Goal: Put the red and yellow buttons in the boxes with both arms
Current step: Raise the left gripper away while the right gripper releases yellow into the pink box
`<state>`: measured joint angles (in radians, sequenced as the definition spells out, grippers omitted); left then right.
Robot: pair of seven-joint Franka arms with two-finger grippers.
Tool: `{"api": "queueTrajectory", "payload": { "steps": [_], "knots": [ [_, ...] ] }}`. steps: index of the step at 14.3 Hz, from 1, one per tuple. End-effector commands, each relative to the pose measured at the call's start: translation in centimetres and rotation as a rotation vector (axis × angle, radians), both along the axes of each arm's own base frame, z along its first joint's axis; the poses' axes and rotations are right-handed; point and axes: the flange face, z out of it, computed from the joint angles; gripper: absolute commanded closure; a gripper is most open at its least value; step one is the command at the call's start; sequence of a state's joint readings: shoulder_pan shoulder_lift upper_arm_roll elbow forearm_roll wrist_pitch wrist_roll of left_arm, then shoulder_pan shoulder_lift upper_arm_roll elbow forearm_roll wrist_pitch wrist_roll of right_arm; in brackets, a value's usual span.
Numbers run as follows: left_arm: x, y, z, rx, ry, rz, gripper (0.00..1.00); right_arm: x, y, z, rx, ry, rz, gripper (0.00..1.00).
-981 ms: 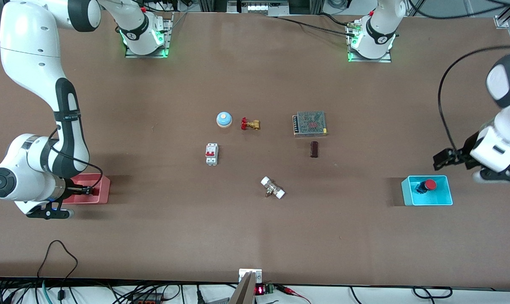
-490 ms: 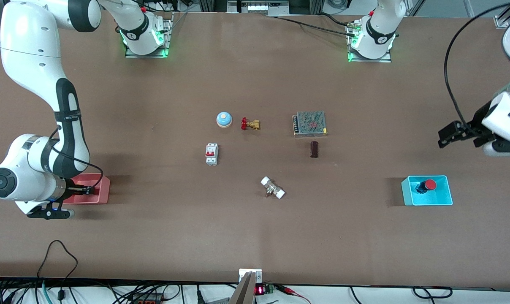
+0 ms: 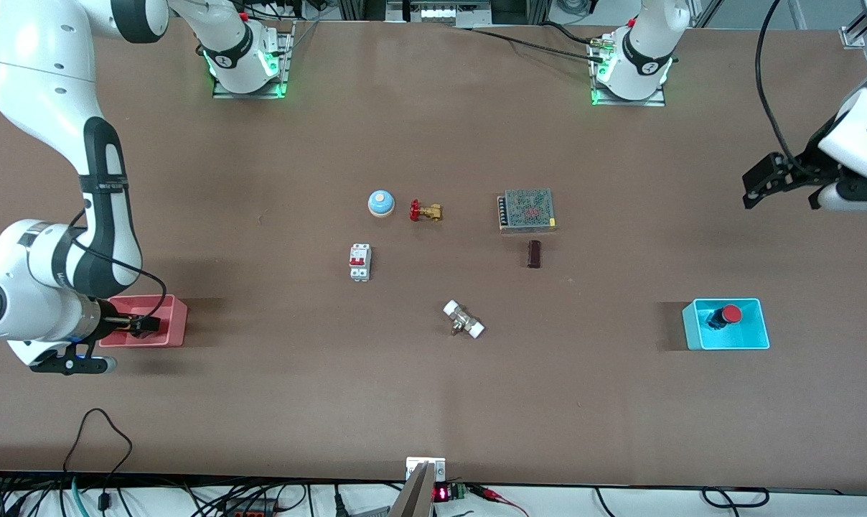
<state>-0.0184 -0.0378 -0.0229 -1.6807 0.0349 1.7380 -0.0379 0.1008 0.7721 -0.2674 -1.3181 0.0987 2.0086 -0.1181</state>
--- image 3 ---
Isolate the red mushroom push button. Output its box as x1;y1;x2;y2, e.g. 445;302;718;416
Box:
706;304;743;331

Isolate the pink plastic box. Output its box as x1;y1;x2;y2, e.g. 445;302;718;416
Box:
98;294;189;348

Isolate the cyan plastic box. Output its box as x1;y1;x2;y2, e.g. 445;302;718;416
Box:
682;298;770;351

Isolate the black power strip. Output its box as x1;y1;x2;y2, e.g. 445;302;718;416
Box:
215;499;283;517

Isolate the metal mesh power supply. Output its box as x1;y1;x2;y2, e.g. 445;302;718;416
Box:
497;188;558;233

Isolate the white metal pipe fitting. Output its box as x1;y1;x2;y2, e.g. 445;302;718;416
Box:
443;299;485;340

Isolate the red clip lead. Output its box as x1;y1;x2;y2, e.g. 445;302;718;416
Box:
473;485;531;517

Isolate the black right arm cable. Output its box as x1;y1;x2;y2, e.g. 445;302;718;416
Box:
67;208;169;320

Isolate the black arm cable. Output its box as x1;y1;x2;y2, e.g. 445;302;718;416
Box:
67;208;169;320
754;0;807;169

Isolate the black looped cable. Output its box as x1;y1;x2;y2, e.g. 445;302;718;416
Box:
701;487;770;509
62;408;134;512

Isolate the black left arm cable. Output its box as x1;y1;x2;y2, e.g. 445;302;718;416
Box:
754;0;807;169

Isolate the aluminium corner bracket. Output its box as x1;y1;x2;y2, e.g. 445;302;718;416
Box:
840;13;867;50

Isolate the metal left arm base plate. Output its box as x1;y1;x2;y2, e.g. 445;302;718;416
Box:
590;36;667;107

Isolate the white circuit breaker red switch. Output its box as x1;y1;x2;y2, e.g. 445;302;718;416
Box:
348;243;372;282

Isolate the black cable on table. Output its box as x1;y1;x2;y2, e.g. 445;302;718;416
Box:
468;27;605;58
540;20;610;45

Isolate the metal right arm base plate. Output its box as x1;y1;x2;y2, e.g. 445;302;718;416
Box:
212;20;295;100

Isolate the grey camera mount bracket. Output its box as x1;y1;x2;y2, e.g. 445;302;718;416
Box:
389;456;449;517

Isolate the aluminium frame equipment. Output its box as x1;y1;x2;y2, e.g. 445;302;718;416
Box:
387;0;493;22

